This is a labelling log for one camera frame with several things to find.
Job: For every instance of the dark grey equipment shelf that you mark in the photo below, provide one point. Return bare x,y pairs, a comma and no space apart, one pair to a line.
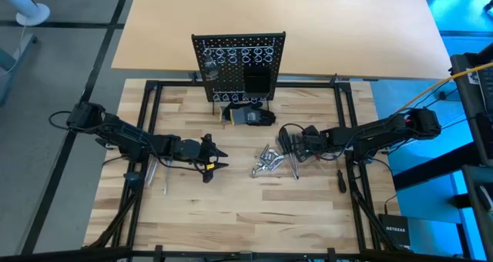
477,215

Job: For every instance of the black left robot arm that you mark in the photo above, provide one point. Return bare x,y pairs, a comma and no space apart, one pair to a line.
127,136

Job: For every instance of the white pole stand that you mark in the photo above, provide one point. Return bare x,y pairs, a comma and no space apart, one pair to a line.
32,14

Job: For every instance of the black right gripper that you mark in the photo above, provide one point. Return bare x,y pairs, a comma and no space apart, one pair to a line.
314,136

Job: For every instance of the black plastic bin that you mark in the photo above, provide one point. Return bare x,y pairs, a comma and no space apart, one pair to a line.
257,80

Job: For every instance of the black metal table frame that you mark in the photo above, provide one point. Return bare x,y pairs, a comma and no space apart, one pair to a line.
308,85

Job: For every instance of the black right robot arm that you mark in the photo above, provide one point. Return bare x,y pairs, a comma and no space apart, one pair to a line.
385,133

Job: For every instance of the black metal pegboard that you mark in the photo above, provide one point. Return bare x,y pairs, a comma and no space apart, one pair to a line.
227,77

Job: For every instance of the grey black work glove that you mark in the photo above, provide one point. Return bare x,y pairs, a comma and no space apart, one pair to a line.
250,115

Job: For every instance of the grey metal table leg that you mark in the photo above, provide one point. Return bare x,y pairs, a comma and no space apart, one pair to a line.
27,42

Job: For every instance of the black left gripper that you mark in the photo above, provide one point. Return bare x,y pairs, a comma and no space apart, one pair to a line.
192,150

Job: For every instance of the small black mount block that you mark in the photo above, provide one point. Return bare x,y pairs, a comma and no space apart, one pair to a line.
133,178

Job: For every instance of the black diagonal beam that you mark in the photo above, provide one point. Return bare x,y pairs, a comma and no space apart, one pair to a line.
435,165

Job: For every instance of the black Netgear switch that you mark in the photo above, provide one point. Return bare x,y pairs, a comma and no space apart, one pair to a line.
394,231

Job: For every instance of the black equipment cart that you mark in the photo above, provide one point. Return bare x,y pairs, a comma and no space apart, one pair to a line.
468,100

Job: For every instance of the light wooden desk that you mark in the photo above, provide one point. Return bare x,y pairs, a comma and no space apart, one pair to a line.
346,34

